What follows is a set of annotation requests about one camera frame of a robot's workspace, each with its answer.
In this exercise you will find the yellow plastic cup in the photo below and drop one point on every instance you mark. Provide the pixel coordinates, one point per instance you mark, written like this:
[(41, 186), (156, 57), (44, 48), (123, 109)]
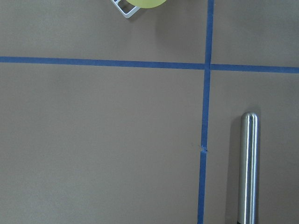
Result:
[(146, 3)]

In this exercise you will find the white wire cup rack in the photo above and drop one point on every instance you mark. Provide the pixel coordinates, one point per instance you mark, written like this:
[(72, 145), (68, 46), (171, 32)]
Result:
[(125, 8)]

